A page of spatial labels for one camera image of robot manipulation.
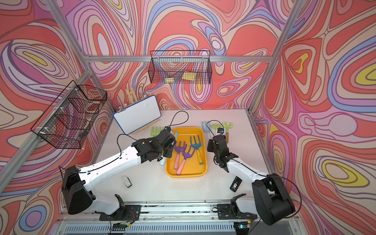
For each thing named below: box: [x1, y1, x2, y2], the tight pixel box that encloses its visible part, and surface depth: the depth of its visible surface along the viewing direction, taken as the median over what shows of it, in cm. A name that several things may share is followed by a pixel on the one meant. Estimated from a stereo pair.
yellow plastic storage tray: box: [165, 126, 208, 178], surface depth 93 cm
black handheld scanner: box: [229, 175, 243, 193], surface depth 81 cm
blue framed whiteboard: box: [113, 95, 162, 135], surface depth 92 cm
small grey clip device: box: [122, 175, 133, 188], surface depth 83 cm
